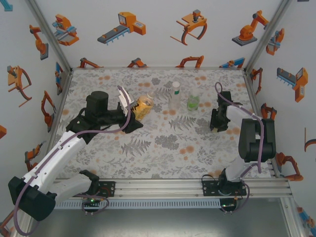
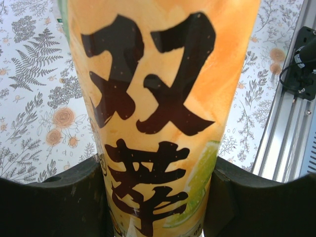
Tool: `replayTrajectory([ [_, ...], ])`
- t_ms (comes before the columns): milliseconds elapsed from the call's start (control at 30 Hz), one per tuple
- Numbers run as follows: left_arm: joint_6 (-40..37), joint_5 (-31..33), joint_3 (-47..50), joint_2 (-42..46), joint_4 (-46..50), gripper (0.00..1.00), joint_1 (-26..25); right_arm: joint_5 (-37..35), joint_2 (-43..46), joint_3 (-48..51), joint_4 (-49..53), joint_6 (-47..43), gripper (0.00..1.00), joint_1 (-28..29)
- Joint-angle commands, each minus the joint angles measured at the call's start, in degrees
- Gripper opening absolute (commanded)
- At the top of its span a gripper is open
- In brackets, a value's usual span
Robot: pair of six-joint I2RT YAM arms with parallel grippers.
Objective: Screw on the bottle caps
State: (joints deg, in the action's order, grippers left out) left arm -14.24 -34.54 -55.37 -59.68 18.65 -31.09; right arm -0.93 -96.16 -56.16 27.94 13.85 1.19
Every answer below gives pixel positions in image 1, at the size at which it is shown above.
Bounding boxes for aluminium frame rail with slots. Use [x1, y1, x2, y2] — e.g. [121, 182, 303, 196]
[53, 178, 293, 199]

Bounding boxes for aluminium corner post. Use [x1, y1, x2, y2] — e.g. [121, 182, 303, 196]
[24, 0, 74, 75]
[243, 0, 294, 75]

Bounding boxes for green plastic bottle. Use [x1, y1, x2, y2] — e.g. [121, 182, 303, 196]
[187, 89, 200, 112]

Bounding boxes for aluminium side rail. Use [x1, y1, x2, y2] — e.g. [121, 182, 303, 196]
[44, 69, 74, 158]
[243, 70, 282, 178]

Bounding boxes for aluminium frame leg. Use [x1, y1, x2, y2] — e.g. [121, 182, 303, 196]
[280, 197, 307, 237]

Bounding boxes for clear bottle with green label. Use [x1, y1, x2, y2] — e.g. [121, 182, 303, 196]
[168, 81, 182, 110]

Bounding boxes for slotted grey cable duct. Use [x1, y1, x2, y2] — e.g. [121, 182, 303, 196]
[55, 199, 222, 210]

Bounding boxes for orange labelled drink bottle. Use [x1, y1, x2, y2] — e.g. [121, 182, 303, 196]
[134, 90, 156, 121]

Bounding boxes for thin aluminium table rail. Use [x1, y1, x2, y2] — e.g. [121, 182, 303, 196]
[71, 65, 246, 71]

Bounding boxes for floral tablecloth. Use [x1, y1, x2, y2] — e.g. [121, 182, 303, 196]
[50, 68, 274, 180]

